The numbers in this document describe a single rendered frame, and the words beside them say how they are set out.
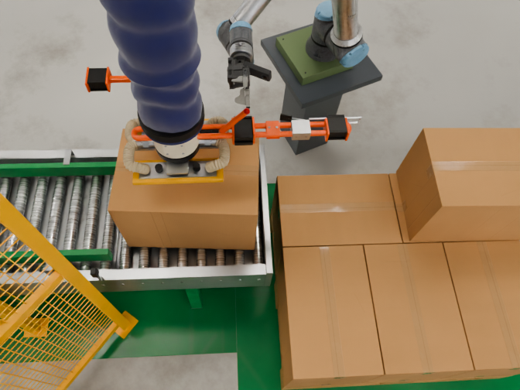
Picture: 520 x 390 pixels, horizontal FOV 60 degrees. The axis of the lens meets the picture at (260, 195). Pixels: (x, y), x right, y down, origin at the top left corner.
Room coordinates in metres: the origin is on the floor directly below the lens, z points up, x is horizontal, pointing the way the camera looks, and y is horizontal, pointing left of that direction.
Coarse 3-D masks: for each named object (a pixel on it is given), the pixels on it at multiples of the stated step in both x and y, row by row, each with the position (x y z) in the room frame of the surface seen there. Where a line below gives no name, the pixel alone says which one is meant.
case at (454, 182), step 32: (448, 128) 1.30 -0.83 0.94; (480, 128) 1.32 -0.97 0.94; (512, 128) 1.33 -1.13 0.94; (416, 160) 1.20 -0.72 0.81; (448, 160) 1.12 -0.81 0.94; (480, 160) 1.14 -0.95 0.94; (512, 160) 1.16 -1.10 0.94; (416, 192) 1.07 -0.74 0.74; (448, 192) 0.96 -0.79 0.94; (480, 192) 0.98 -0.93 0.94; (512, 192) 1.00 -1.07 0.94; (416, 224) 0.93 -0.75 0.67; (448, 224) 0.91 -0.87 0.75; (480, 224) 0.92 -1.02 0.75; (512, 224) 0.94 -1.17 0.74
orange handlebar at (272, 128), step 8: (112, 80) 1.15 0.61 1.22; (120, 80) 1.15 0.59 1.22; (128, 80) 1.16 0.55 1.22; (136, 128) 0.93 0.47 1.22; (208, 128) 0.97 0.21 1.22; (216, 128) 0.97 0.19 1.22; (256, 128) 1.00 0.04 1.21; (272, 128) 0.99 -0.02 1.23; (136, 136) 0.90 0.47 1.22; (144, 136) 0.90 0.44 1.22; (200, 136) 0.93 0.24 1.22; (208, 136) 0.93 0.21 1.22; (216, 136) 0.94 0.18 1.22; (224, 136) 0.94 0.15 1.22; (256, 136) 0.96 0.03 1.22; (264, 136) 0.96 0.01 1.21; (272, 136) 0.97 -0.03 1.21; (280, 136) 0.97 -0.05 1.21; (288, 136) 0.98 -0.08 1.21
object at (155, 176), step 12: (156, 168) 0.83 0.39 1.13; (192, 168) 0.86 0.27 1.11; (204, 168) 0.86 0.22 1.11; (132, 180) 0.78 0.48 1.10; (144, 180) 0.79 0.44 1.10; (156, 180) 0.79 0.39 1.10; (168, 180) 0.80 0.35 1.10; (180, 180) 0.80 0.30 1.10; (192, 180) 0.81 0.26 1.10; (204, 180) 0.81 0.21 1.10; (216, 180) 0.82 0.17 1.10
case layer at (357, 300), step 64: (320, 192) 1.12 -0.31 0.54; (384, 192) 1.16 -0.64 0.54; (320, 256) 0.77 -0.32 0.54; (384, 256) 0.80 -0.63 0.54; (448, 256) 0.84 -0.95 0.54; (512, 256) 0.87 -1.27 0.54; (320, 320) 0.46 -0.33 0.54; (384, 320) 0.49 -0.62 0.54; (448, 320) 0.52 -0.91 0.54; (512, 320) 0.55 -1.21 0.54; (320, 384) 0.23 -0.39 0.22
